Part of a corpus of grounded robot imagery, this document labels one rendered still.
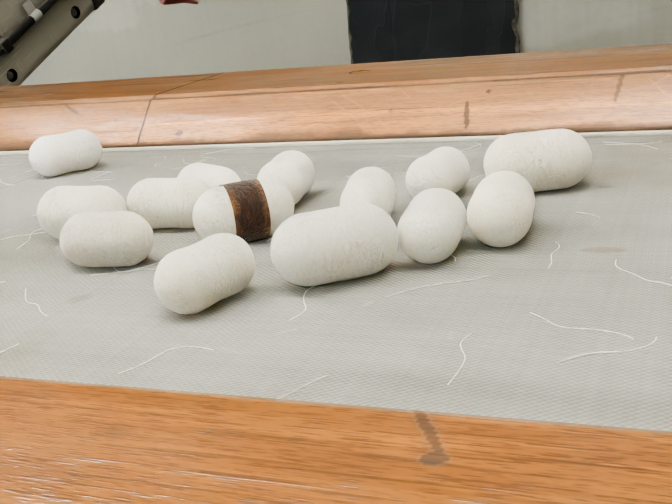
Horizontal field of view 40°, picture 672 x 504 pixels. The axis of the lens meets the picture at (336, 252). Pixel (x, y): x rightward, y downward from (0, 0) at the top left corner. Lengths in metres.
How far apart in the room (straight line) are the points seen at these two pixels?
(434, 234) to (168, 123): 0.28
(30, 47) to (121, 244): 0.76
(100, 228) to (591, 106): 0.24
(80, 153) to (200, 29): 2.24
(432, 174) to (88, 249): 0.12
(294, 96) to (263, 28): 2.11
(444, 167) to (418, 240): 0.07
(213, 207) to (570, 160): 0.12
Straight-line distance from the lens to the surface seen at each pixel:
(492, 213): 0.27
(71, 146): 0.47
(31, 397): 0.16
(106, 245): 0.30
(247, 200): 0.30
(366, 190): 0.30
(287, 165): 0.34
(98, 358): 0.24
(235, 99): 0.50
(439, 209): 0.26
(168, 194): 0.33
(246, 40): 2.63
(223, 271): 0.25
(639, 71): 0.45
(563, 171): 0.33
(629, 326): 0.22
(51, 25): 1.06
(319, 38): 2.53
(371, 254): 0.25
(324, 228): 0.25
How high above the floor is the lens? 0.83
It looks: 18 degrees down
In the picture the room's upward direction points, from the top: 6 degrees counter-clockwise
